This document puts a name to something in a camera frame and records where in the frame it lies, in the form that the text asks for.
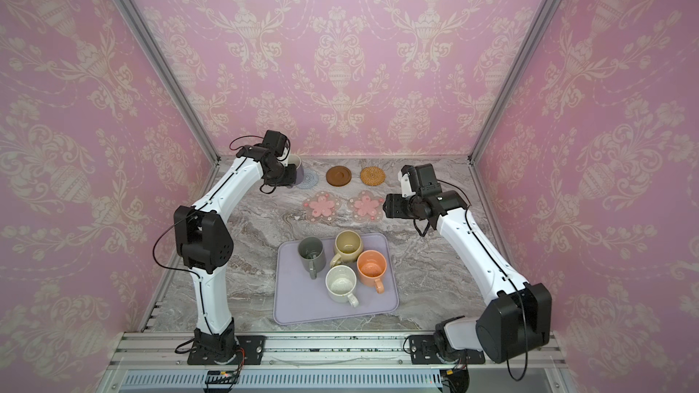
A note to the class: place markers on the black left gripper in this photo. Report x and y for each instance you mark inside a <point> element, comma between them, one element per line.
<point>289,179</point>

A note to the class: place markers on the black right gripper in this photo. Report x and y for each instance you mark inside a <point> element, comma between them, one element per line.
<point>393,206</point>

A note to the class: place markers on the pink flower silicone coaster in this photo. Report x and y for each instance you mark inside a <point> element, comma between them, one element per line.
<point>366,207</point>

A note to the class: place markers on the woven rattan round coaster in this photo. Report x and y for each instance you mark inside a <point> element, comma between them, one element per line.
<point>372,176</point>

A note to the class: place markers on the blue woven round coaster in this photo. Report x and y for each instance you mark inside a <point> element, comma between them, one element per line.
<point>306,179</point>

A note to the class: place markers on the orange mug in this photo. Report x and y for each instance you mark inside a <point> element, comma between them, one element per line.
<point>372,266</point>

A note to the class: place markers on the brown wooden round coaster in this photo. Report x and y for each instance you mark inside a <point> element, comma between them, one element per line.
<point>338,176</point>

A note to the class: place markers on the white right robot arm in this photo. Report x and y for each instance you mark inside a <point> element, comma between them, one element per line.
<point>518,314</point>

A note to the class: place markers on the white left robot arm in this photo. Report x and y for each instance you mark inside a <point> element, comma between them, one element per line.
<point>205,245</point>

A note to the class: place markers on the yellow beige mug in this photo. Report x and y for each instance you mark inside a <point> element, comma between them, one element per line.
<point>348,246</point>

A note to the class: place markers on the grey green mug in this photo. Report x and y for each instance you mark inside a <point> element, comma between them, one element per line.
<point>312,255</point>

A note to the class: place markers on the white cream mug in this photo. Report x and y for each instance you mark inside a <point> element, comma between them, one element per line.
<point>341,282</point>

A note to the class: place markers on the lilac plastic tray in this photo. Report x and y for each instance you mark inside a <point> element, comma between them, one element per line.
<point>300,299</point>

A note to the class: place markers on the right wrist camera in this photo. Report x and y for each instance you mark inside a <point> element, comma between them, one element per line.
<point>419,181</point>

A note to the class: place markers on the aluminium corner frame post left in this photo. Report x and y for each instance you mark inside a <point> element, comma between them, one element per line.
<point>140,29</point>

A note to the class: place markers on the aluminium corner frame post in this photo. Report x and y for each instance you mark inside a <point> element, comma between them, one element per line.
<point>140,29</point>
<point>541,21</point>

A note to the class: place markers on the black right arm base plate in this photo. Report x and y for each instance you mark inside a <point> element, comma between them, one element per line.
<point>434,349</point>

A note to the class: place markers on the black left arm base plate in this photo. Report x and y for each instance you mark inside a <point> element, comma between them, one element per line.
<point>247,350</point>

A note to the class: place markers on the aluminium front frame rail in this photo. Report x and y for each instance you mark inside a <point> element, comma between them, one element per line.
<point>289,350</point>

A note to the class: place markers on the white perforated cable duct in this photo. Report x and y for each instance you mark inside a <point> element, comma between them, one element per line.
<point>198,380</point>

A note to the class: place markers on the aluminium corner frame post right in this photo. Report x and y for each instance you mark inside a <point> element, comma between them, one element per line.
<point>541,21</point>

